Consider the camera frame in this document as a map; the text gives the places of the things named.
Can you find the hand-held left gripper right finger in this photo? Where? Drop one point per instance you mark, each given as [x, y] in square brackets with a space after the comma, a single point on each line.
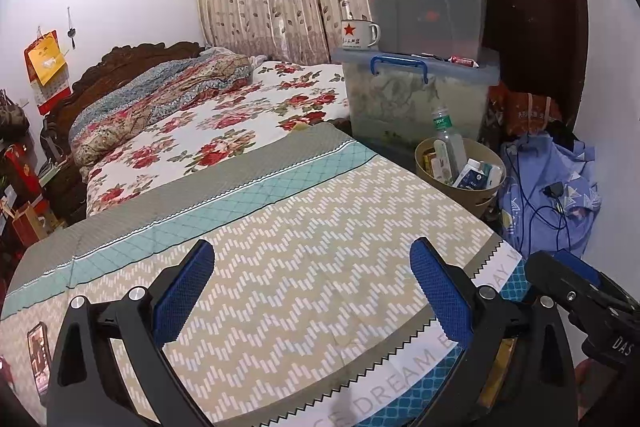
[440, 297]

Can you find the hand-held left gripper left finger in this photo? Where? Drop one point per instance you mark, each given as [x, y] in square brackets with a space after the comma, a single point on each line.
[182, 292]

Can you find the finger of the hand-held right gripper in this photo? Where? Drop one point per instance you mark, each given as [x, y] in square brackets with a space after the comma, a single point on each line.
[555, 277]

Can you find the beige waste bin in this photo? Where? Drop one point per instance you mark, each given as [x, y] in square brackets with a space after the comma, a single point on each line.
[450, 199]

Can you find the blue white carton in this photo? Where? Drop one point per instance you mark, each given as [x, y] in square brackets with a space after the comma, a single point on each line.
[472, 179]

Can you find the yellow brown cardboard box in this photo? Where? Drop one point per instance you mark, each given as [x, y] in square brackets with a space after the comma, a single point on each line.
[430, 164]

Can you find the clear bottle green label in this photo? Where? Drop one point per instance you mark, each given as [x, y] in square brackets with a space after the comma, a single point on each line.
[452, 147]

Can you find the blue shirt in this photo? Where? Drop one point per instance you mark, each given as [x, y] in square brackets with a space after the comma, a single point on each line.
[530, 207]

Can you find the zigzag patterned bed sheet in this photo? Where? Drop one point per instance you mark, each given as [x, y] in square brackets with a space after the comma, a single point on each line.
[300, 257]

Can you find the dark wooden nightstand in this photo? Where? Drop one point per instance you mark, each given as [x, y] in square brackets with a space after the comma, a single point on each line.
[65, 197]

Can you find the smartphone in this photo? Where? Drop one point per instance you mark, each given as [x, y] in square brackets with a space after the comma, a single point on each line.
[37, 357]

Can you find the red brown paper bag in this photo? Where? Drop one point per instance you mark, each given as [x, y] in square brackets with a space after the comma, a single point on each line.
[32, 224]

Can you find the orange red bag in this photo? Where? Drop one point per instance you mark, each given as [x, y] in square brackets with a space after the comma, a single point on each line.
[530, 112]

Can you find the floral bed sheet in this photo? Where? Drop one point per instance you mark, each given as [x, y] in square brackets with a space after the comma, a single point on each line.
[225, 127]

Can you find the patchwork quilt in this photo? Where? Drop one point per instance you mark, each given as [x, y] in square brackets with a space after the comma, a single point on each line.
[150, 97]

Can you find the small red packet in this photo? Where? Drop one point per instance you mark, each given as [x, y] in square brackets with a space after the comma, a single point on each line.
[462, 61]

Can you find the carved wooden headboard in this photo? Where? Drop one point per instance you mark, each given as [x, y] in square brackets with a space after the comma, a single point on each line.
[100, 67]

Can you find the brown handbag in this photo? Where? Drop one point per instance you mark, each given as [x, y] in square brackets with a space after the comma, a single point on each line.
[12, 122]

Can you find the dark wooden door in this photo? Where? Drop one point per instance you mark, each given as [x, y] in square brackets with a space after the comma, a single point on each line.
[530, 7]

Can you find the white enamel mug red star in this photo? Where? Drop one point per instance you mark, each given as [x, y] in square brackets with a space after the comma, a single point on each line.
[355, 37]

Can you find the hanging dark ornament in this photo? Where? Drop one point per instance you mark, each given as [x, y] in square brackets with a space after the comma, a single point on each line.
[71, 29]

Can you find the storage box teal lid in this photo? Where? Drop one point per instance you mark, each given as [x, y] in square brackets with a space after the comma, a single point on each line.
[420, 7]

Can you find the red yellow wall calendar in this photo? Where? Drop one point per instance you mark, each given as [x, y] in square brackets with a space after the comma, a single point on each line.
[45, 62]

